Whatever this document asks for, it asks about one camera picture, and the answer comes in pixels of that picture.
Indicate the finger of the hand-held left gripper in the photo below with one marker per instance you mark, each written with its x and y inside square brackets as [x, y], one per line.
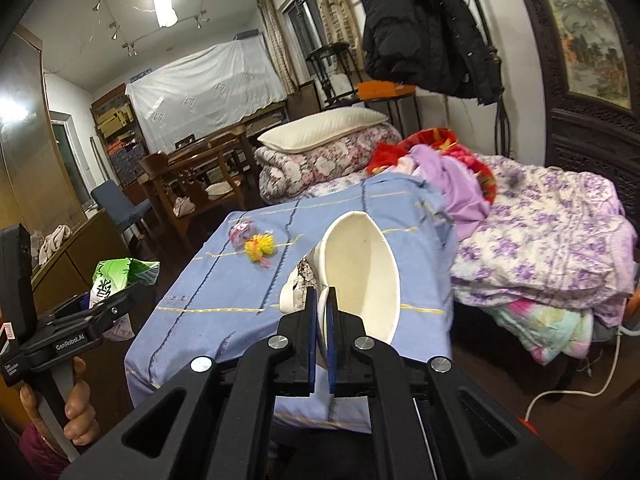
[90, 310]

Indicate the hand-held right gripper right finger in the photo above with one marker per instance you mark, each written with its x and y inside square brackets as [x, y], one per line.
[331, 350]

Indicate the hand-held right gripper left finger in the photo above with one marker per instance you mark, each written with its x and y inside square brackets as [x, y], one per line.
[312, 350]

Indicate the green snack packet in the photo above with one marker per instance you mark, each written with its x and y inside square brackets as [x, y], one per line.
[120, 275]

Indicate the white ceramic bowl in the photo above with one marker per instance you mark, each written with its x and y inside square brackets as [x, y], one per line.
[362, 270]

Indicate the person's left hand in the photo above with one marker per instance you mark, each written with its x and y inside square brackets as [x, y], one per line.
[82, 420]

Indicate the beige cloth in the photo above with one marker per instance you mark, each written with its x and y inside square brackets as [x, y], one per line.
[55, 245]

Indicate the white patterned paper cup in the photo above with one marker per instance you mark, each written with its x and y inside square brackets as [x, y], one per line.
[300, 290]

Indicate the blue striped table cloth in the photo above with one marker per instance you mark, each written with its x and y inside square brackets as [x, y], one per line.
[225, 300]

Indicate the wooden cabinet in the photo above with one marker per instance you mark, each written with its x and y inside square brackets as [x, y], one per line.
[45, 185]

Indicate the blue chair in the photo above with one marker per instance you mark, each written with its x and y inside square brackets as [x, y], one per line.
[117, 205]

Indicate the yellow wrapper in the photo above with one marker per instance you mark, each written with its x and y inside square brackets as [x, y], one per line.
[261, 247]

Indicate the pink candy wrapper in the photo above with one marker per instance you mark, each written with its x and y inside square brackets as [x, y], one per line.
[242, 234]

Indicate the wooden armchair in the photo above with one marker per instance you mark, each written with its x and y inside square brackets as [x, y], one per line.
[195, 185]

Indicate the storage shelf with boxes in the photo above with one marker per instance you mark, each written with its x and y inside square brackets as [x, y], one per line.
[117, 130]

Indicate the folded pink floral quilt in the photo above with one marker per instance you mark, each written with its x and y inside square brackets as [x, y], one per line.
[325, 162]

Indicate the wooden table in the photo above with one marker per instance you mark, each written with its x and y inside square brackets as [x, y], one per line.
[215, 142]

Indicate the light purple garment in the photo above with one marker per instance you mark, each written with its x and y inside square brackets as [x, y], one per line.
[460, 185]

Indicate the pastel tie-dye quilt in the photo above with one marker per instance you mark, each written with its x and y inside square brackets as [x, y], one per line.
[545, 330]

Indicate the cream pillow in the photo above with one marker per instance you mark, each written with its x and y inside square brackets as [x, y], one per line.
[320, 127]

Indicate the red patterned blanket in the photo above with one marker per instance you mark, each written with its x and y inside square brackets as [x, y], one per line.
[435, 142]

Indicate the purple floral quilt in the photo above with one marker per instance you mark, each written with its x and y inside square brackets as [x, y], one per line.
[545, 230]

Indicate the white cloth cover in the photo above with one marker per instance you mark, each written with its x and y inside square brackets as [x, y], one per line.
[200, 90]

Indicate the orange box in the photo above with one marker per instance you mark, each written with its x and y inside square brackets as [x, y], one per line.
[385, 89]

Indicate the black metal stand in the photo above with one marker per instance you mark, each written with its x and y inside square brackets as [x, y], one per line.
[330, 70]

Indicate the ceiling track lights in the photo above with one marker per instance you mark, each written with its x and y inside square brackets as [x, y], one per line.
[150, 30]

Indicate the beige curtain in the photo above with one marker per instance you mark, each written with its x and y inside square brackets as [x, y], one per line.
[277, 45]
[332, 5]

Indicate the coat rack pole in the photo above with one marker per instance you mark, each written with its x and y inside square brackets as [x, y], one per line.
[497, 90]

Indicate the black puffer jacket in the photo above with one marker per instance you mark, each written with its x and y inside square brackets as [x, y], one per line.
[425, 35]

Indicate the dark framed landscape painting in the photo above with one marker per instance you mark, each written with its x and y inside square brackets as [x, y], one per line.
[585, 35]

